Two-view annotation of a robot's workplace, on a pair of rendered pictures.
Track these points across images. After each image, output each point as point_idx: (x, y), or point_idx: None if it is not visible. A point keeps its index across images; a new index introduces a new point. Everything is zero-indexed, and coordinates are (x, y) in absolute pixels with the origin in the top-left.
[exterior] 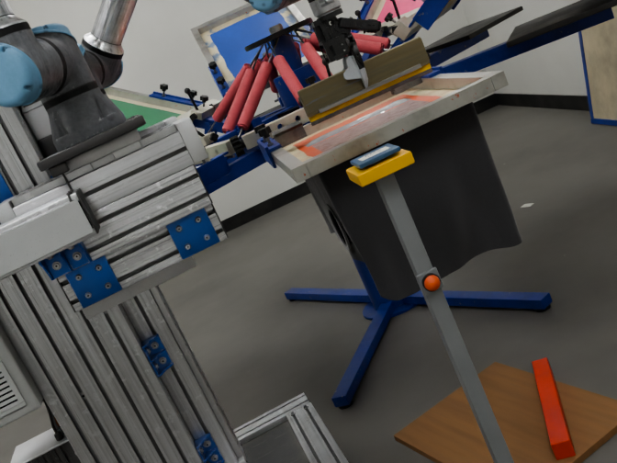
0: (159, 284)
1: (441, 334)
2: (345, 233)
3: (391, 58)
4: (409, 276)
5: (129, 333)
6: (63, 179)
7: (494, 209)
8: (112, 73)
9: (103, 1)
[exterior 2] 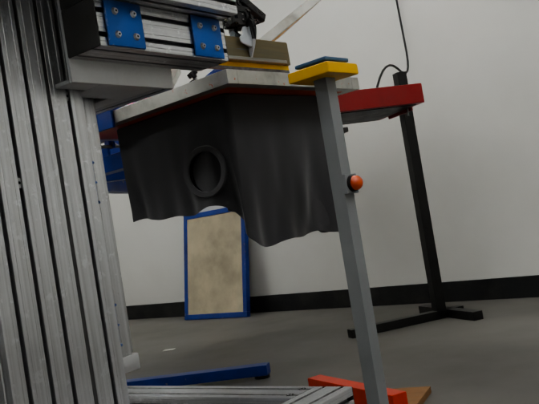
0: (141, 86)
1: (346, 242)
2: (226, 167)
3: (268, 46)
4: (269, 227)
5: (85, 134)
6: None
7: (328, 195)
8: None
9: None
